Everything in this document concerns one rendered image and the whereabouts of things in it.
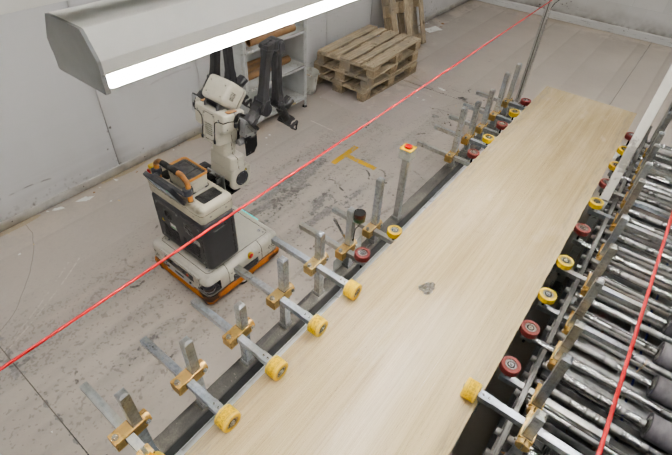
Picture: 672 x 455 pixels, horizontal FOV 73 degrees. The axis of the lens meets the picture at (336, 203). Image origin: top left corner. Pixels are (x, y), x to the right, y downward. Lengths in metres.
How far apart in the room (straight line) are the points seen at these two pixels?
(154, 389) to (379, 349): 1.52
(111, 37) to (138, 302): 2.91
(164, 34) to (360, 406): 1.52
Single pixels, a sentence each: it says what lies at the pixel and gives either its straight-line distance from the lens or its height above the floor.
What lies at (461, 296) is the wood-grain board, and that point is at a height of 0.90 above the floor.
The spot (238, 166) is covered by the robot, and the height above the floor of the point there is 0.83.
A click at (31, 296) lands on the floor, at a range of 3.80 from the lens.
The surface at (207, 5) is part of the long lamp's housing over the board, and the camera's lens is 0.74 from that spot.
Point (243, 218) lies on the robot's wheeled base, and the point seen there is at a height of 0.28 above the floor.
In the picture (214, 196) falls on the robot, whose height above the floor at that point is 0.81.
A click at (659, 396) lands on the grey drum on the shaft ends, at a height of 0.82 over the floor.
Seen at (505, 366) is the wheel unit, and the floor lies 0.91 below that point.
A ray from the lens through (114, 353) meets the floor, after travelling 3.27.
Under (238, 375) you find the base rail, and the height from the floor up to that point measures 0.70.
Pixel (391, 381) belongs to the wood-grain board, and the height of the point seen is 0.90.
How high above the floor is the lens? 2.58
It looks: 40 degrees down
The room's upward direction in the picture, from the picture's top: 3 degrees clockwise
